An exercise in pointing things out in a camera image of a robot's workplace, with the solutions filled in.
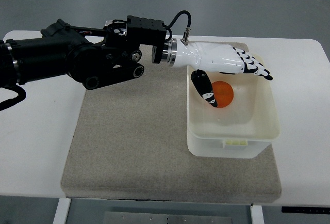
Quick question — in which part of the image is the white table leg left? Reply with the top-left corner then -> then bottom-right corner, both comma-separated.
53,198 -> 71,224

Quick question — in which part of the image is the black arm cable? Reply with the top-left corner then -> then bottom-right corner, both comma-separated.
163,10 -> 193,44

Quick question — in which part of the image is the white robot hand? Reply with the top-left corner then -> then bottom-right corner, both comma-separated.
170,41 -> 273,107

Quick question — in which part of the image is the white table leg right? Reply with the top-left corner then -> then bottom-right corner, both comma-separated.
250,205 -> 265,224

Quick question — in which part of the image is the black table control panel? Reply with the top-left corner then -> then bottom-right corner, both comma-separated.
281,206 -> 330,215

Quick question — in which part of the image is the white plastic box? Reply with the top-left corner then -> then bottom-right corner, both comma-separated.
187,72 -> 281,158

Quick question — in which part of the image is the white table leg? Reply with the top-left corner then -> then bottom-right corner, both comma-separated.
53,198 -> 71,224
250,205 -> 265,224

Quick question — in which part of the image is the grey metal base plate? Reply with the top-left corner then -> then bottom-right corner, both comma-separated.
103,212 -> 233,224

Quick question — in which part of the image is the grey felt mat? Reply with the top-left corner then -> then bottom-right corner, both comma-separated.
61,45 -> 282,204

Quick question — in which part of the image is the orange fruit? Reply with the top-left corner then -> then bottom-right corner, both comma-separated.
212,81 -> 234,108

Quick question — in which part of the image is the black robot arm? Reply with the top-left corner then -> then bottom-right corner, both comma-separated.
1,15 -> 272,110

